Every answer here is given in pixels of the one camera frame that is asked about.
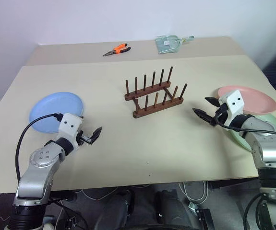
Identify green packaged dustpan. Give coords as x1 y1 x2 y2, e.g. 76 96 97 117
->
155 35 195 54

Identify thick black cable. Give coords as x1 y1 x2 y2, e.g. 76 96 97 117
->
243 191 273 230

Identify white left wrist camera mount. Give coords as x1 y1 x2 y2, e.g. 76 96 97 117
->
58 113 84 154

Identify dark rounded shape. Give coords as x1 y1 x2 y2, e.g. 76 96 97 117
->
154 189 189 230
96 190 135 230

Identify wooden dish rack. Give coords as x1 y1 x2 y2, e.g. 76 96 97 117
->
124 66 188 119

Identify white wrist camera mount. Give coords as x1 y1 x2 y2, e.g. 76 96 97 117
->
58 113 84 154
218 90 245 127

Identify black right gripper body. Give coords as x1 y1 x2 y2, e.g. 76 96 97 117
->
211 103 229 127

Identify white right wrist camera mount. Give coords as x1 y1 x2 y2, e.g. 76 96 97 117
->
218 90 245 127

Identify red plate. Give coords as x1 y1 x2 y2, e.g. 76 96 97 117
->
217 85 276 115

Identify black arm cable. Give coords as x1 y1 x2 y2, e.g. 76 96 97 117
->
214 107 276 140
14 112 63 183

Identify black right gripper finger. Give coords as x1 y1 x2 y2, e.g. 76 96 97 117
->
204 96 223 108
192 107 215 126

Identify orange handled pliers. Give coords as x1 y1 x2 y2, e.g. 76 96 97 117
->
103 43 132 57

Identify black metal bracket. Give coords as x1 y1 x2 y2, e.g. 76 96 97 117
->
195 208 213 230

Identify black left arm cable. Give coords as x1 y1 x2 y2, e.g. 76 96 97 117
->
14 112 63 183

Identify blue plate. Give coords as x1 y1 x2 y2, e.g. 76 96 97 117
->
29 92 84 134

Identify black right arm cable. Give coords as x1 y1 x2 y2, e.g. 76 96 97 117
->
214 107 276 140

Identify white cable loop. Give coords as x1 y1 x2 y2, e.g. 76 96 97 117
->
178 181 208 205

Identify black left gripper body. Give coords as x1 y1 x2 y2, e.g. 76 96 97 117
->
76 130 93 146

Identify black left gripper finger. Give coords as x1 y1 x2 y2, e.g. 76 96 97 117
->
89 126 103 145

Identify green plate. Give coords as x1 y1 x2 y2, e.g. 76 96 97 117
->
228 113 276 152

